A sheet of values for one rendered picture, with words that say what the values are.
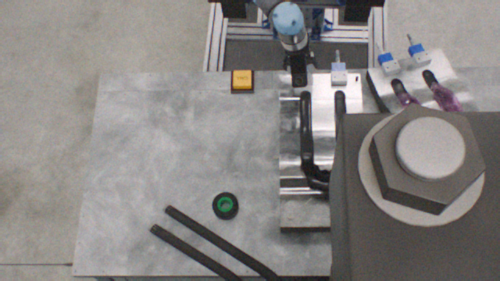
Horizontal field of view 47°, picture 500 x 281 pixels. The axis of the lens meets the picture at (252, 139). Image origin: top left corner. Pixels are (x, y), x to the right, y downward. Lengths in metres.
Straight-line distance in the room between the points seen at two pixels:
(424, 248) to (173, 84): 1.57
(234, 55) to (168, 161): 0.99
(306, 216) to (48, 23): 2.07
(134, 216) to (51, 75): 1.47
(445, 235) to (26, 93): 2.79
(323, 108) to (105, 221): 0.76
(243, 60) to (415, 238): 2.25
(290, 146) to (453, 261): 1.25
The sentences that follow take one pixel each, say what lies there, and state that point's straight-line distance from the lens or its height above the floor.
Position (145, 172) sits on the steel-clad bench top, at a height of 0.80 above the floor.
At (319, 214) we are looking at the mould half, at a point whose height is 0.86.
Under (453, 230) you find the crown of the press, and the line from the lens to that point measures 0.55.
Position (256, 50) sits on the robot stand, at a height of 0.21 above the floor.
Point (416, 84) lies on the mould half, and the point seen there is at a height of 0.86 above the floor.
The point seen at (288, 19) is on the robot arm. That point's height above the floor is 1.29.
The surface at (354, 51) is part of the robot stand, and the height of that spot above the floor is 0.21.
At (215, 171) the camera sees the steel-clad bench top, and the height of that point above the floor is 0.80.
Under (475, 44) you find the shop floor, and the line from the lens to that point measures 3.16.
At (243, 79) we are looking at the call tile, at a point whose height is 0.84.
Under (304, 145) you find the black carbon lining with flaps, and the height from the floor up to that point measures 0.90.
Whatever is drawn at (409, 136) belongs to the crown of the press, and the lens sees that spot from 0.52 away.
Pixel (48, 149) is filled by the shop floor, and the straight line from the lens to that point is 2.98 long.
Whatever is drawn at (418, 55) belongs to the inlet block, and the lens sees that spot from 1.98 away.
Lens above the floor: 2.51
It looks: 65 degrees down
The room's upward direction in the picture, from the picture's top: 8 degrees counter-clockwise
